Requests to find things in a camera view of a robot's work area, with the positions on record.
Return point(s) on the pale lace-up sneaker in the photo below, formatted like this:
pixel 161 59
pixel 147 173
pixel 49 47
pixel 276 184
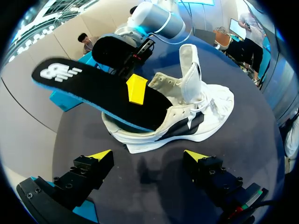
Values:
pixel 210 116

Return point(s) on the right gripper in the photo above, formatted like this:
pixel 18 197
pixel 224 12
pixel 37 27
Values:
pixel 109 51

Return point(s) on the person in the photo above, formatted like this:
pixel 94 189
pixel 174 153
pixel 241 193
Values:
pixel 84 38
pixel 252 46

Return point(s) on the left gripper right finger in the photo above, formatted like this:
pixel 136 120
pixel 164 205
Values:
pixel 210 177

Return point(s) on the blue and black insole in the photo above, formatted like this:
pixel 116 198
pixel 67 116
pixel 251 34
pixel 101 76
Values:
pixel 81 81

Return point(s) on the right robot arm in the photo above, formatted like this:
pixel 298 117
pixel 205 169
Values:
pixel 158 21

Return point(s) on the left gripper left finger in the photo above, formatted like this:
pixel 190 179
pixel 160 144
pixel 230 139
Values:
pixel 88 177

